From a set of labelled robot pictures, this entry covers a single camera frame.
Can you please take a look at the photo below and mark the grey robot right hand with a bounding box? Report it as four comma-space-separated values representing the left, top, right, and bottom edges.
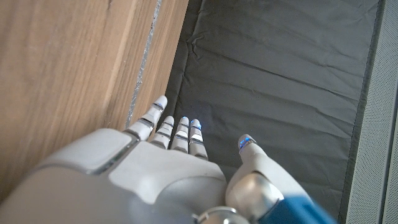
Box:
0, 95, 312, 224

